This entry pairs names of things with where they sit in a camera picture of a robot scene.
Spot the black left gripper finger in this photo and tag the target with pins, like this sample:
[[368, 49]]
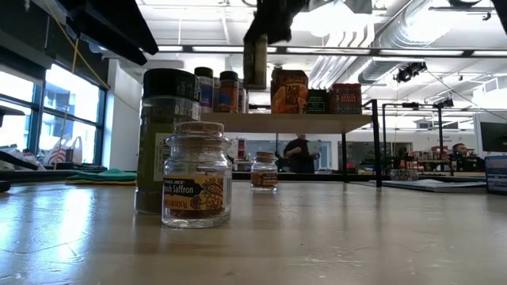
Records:
[[107, 41], [123, 23]]

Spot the taco seasoning packet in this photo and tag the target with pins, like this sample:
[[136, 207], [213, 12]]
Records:
[[289, 93]]

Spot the black lid orange spice jar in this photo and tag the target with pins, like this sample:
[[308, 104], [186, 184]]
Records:
[[229, 95]]

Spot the dark green spice tin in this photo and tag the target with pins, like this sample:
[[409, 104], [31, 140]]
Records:
[[318, 102]]

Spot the red spice tin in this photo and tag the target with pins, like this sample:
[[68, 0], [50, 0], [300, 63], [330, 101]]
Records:
[[346, 99]]

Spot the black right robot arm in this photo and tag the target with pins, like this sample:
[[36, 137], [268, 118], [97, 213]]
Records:
[[504, 16]]

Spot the ceiling light strip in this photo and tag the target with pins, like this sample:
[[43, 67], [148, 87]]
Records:
[[420, 52], [218, 49], [170, 48]]

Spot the large window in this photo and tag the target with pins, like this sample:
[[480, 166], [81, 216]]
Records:
[[71, 103]]

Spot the black lid green herb jar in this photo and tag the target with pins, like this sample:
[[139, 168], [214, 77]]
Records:
[[166, 118]]

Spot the white shopping bag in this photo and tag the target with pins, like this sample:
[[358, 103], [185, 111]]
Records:
[[63, 152]]

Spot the teal cloth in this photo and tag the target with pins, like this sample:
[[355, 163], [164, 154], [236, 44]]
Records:
[[107, 176]]

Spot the person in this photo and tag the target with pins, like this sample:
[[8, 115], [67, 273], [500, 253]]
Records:
[[461, 152], [299, 156]]

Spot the cork lid saffron jar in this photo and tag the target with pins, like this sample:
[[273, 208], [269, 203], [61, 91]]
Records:
[[197, 174], [264, 174]]

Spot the computer monitor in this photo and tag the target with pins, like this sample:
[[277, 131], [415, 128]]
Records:
[[494, 136]]

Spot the blue plastic wrap box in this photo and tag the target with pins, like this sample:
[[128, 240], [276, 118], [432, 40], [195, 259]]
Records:
[[496, 176]]

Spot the wooden shelf with black frame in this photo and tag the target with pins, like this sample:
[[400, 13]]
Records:
[[297, 123]]

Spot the silver air duct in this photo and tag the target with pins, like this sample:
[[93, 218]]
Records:
[[400, 27]]

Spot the black ceiling camera cluster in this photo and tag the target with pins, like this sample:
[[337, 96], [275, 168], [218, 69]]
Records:
[[410, 71]]

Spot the black aluminium table frame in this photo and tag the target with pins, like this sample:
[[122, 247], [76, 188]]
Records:
[[35, 176]]

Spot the background black metal frame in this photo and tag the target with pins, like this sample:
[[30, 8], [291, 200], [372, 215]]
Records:
[[412, 105]]

